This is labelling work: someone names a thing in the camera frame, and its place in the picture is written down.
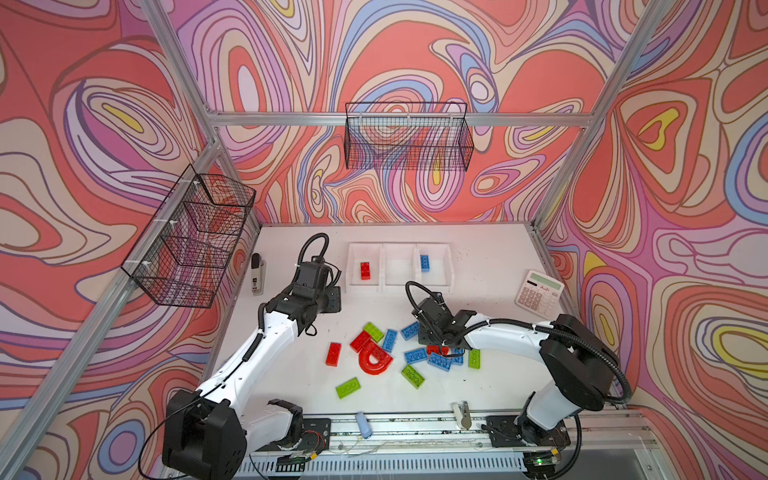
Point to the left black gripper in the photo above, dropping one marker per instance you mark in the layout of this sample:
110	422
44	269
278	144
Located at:
335	304

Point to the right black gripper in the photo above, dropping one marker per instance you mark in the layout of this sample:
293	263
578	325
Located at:
424	337

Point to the blue lego brick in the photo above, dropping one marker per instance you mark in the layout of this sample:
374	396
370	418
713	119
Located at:
424	263
389	340
410	331
416	356
440	362
457	356

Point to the red lego brick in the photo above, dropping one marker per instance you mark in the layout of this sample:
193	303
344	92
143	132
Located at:
360	342
333	354
365	271
442	351

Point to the blue lego brick top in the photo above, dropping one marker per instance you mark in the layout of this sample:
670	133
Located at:
424	263

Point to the green lego brick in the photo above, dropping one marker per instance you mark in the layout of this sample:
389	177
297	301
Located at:
348	388
374	332
475	359
413	376

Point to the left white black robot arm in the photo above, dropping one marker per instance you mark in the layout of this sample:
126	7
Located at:
207	434

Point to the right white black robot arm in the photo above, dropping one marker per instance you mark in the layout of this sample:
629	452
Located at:
583	373

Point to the white black remote device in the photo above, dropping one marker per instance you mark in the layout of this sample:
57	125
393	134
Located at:
258	266

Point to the white three-compartment bin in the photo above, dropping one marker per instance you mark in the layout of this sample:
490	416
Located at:
393	264

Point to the red arch lego piece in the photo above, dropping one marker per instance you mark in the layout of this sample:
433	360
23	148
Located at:
373	360

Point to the white pink calculator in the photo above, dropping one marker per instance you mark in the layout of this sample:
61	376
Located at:
540	294

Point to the beige clip on rail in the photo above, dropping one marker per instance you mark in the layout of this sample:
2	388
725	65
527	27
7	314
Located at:
462	415

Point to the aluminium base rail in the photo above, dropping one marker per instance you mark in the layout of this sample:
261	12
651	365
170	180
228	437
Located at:
440	433

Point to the light blue cylinder on rail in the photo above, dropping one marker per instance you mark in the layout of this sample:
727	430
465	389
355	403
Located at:
364	426

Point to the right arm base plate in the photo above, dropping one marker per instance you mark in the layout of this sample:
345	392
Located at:
505	431

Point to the black wire basket left wall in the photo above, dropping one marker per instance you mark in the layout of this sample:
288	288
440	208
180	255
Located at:
200	222

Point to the black wire basket wall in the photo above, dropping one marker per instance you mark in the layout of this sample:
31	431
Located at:
200	222
407	135

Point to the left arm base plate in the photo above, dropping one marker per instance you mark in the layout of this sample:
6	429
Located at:
313	436

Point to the black wire basket back wall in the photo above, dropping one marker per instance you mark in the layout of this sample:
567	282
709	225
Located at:
407	135

